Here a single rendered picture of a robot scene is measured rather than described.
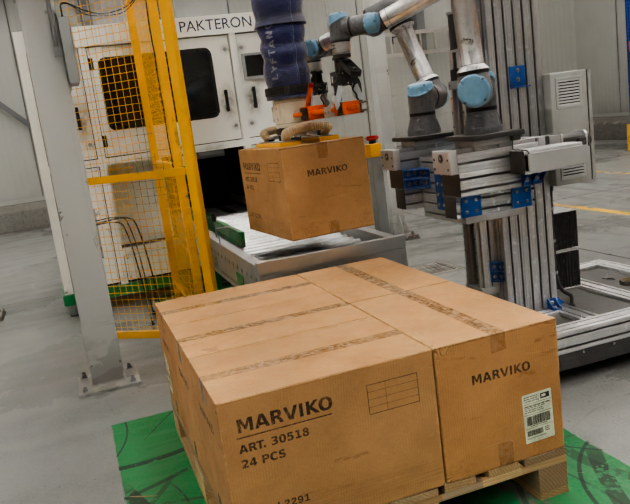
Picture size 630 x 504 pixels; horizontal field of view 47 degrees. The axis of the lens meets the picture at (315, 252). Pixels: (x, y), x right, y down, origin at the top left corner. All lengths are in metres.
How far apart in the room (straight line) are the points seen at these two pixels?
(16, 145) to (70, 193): 8.20
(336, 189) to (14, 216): 8.94
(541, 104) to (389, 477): 1.79
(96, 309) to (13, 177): 8.22
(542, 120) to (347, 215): 0.91
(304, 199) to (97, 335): 1.30
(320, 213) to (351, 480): 1.45
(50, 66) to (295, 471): 2.35
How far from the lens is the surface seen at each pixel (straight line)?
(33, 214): 11.70
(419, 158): 3.25
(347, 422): 1.93
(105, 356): 3.77
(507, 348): 2.10
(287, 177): 3.07
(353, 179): 3.19
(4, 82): 11.85
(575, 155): 2.93
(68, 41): 3.60
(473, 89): 2.71
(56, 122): 3.62
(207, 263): 3.79
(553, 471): 2.33
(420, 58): 3.46
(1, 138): 11.82
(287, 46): 3.32
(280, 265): 3.08
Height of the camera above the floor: 1.21
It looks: 11 degrees down
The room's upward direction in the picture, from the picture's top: 8 degrees counter-clockwise
